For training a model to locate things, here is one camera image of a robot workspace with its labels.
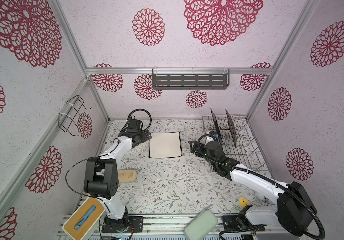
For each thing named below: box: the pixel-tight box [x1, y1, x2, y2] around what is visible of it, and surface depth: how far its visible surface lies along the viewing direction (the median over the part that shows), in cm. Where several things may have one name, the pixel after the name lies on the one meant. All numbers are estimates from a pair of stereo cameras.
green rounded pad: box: [184, 209, 218, 240], surface depth 73 cm
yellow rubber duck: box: [238, 196, 251, 208], surface depth 81 cm
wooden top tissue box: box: [62, 197, 106, 240], surface depth 71 cm
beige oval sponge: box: [117, 169, 137, 183], surface depth 89 cm
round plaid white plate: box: [124, 140, 150, 158], surface depth 102 cm
